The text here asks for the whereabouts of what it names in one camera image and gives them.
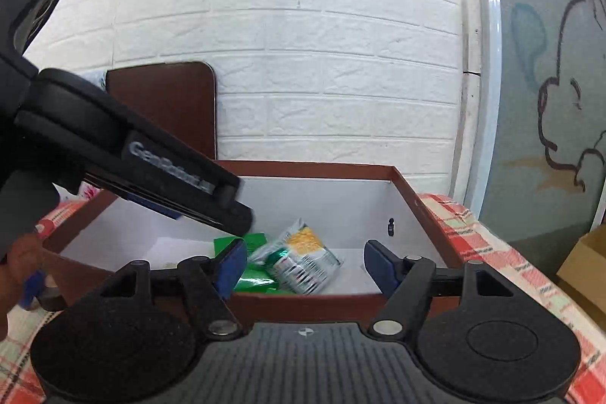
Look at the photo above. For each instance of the white door frame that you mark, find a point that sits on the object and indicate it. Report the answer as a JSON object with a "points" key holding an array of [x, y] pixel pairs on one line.
{"points": [[487, 53]]}

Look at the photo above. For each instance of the green packet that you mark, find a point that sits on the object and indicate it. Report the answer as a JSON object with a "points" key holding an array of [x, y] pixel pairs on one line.
{"points": [[253, 282]]}

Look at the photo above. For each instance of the grey cartoon printed panel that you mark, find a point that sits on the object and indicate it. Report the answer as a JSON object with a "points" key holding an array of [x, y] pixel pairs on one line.
{"points": [[544, 139]]}

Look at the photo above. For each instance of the small black hook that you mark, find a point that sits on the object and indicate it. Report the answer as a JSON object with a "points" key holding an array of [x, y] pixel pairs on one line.
{"points": [[390, 227]]}

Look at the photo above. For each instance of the silver and yellow snack packet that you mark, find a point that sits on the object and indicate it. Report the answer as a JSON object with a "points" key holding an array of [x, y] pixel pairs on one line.
{"points": [[303, 262]]}

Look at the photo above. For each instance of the person's left hand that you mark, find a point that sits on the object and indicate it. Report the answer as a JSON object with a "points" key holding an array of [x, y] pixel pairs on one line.
{"points": [[21, 257]]}

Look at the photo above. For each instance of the brown wooden board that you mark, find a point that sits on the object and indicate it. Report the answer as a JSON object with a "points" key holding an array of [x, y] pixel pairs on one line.
{"points": [[175, 110]]}

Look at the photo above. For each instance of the cardboard box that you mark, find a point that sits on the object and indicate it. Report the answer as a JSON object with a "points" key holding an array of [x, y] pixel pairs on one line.
{"points": [[587, 264]]}

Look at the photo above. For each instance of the red checked cloth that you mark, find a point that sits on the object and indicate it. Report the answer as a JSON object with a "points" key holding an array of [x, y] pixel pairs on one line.
{"points": [[497, 252]]}

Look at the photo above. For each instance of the brown drawer with white interior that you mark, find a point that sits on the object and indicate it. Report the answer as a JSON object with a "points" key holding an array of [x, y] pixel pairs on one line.
{"points": [[307, 200]]}

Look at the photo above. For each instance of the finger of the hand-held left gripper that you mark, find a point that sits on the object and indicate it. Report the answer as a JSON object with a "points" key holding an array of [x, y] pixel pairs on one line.
{"points": [[236, 219]]}

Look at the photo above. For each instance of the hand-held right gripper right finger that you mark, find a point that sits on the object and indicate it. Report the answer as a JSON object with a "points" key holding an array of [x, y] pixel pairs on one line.
{"points": [[378, 264]]}

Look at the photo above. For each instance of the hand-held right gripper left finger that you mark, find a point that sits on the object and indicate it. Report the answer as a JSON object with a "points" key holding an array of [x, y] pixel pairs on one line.
{"points": [[231, 264]]}

